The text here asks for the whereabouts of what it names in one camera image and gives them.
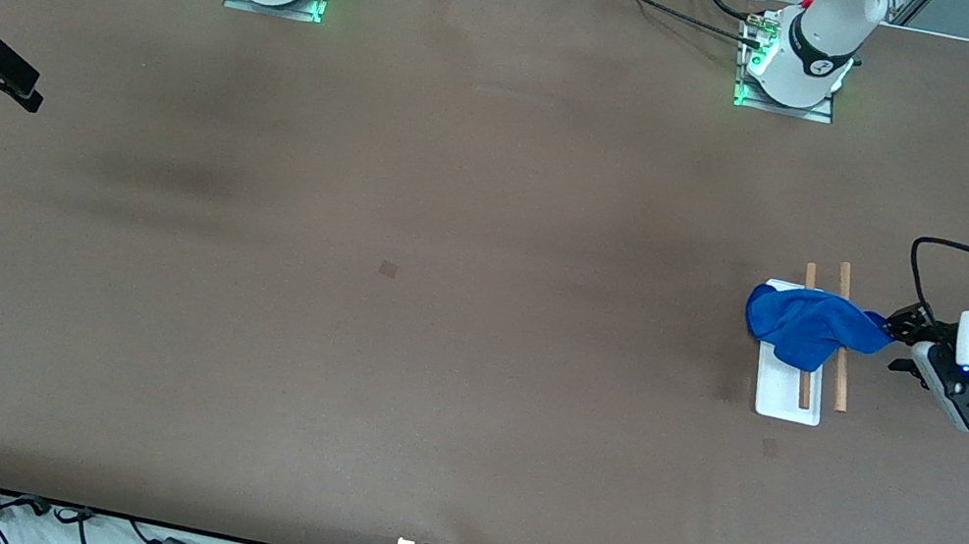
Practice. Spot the blue microfibre towel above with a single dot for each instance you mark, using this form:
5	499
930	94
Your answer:
804	324

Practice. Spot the small brown tape patch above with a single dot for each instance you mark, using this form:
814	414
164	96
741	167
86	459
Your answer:
388	268

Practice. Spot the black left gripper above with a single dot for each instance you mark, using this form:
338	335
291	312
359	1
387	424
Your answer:
916	325

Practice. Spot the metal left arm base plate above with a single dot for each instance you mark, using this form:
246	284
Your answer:
749	102

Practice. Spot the white rack with wooden bars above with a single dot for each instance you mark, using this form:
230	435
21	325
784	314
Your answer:
782	394

